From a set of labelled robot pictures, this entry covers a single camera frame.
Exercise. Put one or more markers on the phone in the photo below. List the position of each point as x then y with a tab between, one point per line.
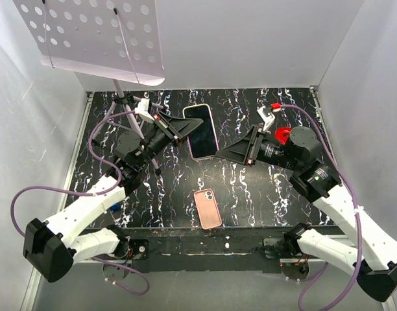
202	141

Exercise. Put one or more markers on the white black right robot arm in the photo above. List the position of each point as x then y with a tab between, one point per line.
321	185

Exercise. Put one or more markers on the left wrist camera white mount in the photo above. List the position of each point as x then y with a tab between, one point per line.
143	110

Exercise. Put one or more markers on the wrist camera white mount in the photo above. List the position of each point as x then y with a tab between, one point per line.
143	110
267	115

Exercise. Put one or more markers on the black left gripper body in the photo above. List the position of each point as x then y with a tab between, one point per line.
166	125

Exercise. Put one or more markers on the red orange tape dispenser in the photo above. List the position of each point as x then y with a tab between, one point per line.
282	134

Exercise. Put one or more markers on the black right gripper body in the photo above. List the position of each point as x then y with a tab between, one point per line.
252	147

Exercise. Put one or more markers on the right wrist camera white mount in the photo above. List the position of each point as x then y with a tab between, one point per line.
267	115

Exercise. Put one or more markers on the pink phone case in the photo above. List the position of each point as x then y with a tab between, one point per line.
208	211

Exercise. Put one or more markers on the white perforated music stand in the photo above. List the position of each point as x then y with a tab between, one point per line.
112	39

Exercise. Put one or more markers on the yellow and blue toy block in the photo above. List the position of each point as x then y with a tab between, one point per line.
115	207

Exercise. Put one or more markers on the black base frame bar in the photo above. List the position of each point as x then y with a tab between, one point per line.
219	249

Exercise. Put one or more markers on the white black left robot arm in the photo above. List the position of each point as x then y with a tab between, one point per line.
54	245

